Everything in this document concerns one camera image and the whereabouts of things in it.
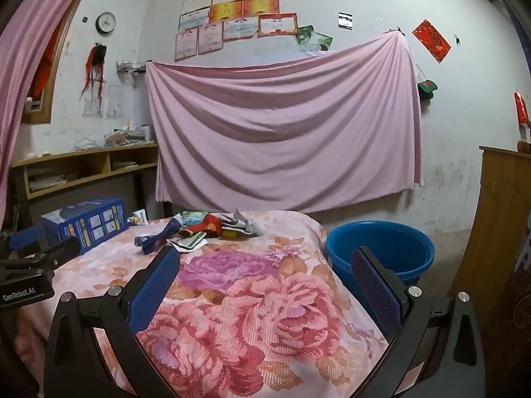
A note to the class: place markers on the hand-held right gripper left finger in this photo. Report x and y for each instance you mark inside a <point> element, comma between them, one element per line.
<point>155,286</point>

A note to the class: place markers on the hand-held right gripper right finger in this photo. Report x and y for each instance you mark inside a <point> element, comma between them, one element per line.
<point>375,290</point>

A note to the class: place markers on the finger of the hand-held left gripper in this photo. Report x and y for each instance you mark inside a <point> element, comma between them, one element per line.
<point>25,239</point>
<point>62,251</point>

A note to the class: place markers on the dark blue wrapper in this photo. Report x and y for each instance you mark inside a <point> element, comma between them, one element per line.
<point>155,238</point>

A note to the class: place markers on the blue plastic bucket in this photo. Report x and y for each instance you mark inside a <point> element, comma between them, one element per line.
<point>373,236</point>

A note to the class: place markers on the white packet with green edge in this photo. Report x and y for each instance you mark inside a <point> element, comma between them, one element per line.
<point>191,242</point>

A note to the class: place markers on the red packet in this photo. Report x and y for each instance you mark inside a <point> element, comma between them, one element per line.
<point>207,224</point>
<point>521,107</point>

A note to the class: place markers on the yellow packet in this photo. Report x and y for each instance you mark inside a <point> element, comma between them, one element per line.
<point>230,234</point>

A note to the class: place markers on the blue cardboard box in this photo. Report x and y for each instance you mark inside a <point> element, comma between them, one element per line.
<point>91,219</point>

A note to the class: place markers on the stack of papers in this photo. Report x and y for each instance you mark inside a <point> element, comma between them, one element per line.
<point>45,182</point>

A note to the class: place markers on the small white packet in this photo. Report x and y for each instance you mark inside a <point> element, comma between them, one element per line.
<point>139,217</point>

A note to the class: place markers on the wooden desk with shelves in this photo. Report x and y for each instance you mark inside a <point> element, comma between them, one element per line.
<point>66,156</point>

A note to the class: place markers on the floral blanket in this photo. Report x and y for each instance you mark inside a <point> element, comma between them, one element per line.
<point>257,298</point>

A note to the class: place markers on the stack of books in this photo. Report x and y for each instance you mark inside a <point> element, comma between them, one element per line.
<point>128,137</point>

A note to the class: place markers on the wooden cabinet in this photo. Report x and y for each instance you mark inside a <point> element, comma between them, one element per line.
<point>502,199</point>

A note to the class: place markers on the red cloth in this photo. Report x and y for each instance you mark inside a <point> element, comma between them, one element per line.
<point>43,70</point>

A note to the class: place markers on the pink hanging sheet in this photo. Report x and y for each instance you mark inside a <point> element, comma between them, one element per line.
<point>282,132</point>

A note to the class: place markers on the pink curtain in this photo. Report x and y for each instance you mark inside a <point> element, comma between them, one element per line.
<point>25,49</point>

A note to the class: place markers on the red tassel decoration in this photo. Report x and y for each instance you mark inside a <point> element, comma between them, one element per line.
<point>94,56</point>

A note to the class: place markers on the orange fruit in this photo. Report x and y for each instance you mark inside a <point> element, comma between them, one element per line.
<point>524,147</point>

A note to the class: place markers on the red hanging packet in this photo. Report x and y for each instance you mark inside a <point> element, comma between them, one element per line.
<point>521,107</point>

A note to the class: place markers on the green photo print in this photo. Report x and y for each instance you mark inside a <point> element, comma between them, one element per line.
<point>303,35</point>
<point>322,41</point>

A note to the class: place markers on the black and white photo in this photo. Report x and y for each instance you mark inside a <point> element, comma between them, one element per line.
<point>345,20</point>

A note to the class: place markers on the wooden window frame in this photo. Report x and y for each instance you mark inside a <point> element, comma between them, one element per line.
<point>37,117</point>

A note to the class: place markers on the paper wall calendar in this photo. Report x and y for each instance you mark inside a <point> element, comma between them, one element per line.
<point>101,101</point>

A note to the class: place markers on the metal wall rack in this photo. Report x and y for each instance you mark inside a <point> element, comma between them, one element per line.
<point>130,67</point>

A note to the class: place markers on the round wall clock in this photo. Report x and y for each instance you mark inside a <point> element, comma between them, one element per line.
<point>105,23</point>

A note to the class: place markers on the red wall poster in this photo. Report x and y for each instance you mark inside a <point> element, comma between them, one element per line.
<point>431,39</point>

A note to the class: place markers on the group of wall certificates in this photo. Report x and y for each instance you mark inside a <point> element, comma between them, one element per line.
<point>232,29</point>

